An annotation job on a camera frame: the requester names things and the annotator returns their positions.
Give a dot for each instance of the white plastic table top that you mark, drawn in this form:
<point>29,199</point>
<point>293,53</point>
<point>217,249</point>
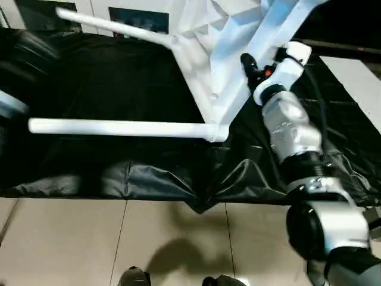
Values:
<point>208,44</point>

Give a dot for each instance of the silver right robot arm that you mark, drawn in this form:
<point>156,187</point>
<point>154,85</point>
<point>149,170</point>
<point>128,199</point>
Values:
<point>297,134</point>

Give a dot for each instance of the dark metal bar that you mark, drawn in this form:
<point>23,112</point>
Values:
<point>342,46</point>

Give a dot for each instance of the white flat board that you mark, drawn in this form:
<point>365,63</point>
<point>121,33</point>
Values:
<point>357,86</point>

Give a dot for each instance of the black work mat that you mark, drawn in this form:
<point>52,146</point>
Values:
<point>104,83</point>

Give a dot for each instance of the white glass door cabinet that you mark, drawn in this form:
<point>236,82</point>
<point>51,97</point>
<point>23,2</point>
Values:
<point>98,12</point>

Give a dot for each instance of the small grey power box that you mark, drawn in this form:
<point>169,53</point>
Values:
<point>373,217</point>

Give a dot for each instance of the dark right robot foot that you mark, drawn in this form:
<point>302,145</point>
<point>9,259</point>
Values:
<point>220,281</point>

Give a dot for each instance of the dark robot foot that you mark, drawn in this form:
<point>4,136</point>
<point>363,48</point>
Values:
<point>220,281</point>
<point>134,276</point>

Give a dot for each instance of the dark left robot foot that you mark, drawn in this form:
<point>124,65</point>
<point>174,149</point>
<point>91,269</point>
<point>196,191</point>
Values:
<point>134,276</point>

